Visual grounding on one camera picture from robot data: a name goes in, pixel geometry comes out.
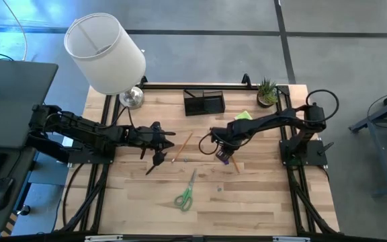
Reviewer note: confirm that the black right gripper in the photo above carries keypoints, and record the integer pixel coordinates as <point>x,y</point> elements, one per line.
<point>227,139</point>

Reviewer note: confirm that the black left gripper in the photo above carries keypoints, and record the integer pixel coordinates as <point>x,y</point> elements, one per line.
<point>143,138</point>

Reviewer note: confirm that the yellow pencil pink eraser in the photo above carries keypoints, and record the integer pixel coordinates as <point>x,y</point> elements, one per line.
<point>181,148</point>

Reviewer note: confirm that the black pen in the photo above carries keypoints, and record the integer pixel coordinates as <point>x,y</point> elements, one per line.
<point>150,170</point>

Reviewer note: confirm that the green sticky note pad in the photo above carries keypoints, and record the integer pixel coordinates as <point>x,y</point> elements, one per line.
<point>244,115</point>

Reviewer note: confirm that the black mesh desk organizer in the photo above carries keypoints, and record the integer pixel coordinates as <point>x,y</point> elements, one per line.
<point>213,106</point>

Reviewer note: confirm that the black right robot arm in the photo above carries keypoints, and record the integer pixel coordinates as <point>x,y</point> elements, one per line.
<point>264,122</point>

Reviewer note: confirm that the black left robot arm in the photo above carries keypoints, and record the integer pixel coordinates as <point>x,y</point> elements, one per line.
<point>86,131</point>

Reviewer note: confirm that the small potted green plant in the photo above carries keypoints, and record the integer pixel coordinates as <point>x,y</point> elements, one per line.
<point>266,95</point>

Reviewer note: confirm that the white shade silver table lamp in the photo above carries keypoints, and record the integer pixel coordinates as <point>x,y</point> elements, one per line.
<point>106,57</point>

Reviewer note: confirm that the blue metal cart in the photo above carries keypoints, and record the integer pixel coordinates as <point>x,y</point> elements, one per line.
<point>375,116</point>

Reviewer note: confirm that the black silver knob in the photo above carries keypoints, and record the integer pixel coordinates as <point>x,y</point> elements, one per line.
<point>24,210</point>

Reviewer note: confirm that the dark grey desk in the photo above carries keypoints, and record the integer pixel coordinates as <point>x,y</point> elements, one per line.
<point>12,101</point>

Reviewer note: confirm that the black computer mouse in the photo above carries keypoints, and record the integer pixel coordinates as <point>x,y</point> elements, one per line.
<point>1,193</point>

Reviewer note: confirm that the black aluminium table frame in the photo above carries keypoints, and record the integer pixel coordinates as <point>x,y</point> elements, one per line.
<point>166,86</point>

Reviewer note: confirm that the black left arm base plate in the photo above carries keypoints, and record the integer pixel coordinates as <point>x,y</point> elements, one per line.
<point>89,158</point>

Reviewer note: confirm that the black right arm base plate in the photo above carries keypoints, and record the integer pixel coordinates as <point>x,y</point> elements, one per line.
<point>314,158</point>

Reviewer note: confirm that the black base plate lever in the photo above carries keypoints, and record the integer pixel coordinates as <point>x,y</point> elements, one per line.
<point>326,148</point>

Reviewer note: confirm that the silver bracket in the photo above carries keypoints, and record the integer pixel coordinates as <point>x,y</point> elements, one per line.
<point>102,238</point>
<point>291,239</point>

